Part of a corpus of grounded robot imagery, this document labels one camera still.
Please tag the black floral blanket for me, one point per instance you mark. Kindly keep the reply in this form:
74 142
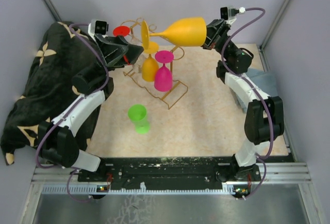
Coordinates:
51 87

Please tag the red plastic wine glass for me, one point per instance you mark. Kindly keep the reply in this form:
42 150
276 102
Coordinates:
121 31

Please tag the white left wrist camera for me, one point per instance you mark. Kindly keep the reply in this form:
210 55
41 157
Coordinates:
97 27

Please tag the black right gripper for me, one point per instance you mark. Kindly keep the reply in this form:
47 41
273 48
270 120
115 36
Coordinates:
215 32

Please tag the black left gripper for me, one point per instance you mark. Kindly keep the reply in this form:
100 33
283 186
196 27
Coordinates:
113 49

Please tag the orange plastic wine glass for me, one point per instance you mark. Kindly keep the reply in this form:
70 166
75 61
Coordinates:
150 65
183 32

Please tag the grey folded cloth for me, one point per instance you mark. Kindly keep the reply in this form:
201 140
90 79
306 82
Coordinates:
264 80

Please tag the grey slotted cable duct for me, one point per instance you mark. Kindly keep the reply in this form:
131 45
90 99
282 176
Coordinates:
80 189

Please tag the pink plastic wine glass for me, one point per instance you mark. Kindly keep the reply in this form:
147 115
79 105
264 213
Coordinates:
163 79

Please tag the gold wire wine glass rack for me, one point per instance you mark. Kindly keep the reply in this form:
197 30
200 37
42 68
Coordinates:
178 53

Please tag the green plastic wine glass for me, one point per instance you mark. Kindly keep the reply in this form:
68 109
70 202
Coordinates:
138 116

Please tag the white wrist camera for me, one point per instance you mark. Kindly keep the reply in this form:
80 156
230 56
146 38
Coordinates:
229 13
97 27

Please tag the clear wine glass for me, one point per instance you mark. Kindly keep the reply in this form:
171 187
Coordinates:
137 67

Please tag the orange plastic wine glass front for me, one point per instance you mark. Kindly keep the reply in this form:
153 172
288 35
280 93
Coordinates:
183 32

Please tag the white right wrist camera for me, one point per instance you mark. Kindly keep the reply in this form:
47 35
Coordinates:
229 13

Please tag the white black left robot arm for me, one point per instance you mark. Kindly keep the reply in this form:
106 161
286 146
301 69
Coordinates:
59 143

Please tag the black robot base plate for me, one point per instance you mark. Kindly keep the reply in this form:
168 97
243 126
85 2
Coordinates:
172 173

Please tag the orange plastic wine glass back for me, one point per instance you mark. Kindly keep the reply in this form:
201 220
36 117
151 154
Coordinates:
150 65

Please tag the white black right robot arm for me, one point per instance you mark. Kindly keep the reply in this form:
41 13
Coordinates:
264 120

